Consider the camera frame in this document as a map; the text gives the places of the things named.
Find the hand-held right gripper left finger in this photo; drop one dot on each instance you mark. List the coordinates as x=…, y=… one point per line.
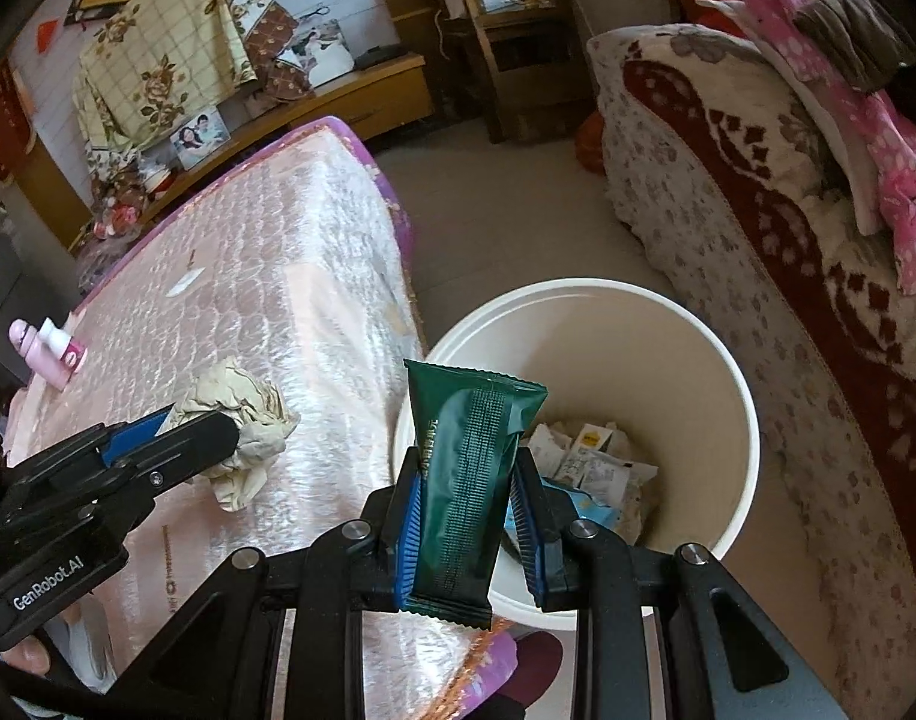
x=409, y=532

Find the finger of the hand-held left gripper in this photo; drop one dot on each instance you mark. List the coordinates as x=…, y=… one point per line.
x=195, y=442
x=139, y=431

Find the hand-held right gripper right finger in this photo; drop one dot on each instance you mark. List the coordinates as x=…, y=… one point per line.
x=529, y=540

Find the beige tissue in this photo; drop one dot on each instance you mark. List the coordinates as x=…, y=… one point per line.
x=255, y=420

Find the green snack packet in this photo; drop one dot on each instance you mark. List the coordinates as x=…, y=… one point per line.
x=465, y=495

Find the white plastic bucket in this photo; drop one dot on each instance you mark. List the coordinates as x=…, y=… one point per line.
x=653, y=345

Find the person's left hand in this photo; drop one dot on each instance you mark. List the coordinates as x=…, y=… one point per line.
x=26, y=656

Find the light blue wrapper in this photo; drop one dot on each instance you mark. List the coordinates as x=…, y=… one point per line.
x=585, y=514

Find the white printed packet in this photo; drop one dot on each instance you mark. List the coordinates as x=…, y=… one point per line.
x=608, y=465

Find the pink bottle white cap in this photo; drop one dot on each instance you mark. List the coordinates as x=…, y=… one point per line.
x=64, y=341

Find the pink and white bottle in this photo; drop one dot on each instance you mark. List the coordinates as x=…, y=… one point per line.
x=38, y=360

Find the person's maroon trouser leg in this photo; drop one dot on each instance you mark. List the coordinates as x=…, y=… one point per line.
x=533, y=667

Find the pink quilted mattress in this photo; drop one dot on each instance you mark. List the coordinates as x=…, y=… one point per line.
x=278, y=255

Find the framed photo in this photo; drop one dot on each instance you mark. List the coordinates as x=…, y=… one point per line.
x=199, y=136

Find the yellow floral cloth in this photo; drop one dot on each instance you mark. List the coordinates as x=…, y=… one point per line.
x=173, y=45

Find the floral red white sofa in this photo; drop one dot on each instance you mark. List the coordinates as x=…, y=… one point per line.
x=728, y=202

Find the orange cloth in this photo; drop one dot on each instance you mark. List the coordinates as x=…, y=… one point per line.
x=589, y=146

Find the brown dotted cloth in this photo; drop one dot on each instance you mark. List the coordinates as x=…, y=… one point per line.
x=278, y=52

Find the black box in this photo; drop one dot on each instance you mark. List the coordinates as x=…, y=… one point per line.
x=379, y=56

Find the wooden chair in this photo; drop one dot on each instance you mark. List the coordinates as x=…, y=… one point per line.
x=518, y=75

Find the white pillow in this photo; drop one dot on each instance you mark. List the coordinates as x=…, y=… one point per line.
x=841, y=150

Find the pink dotted garment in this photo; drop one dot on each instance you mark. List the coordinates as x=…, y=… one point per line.
x=893, y=165

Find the brown garment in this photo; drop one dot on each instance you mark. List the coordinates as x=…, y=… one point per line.
x=856, y=37

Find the wall poster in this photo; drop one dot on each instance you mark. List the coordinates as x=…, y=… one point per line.
x=327, y=52

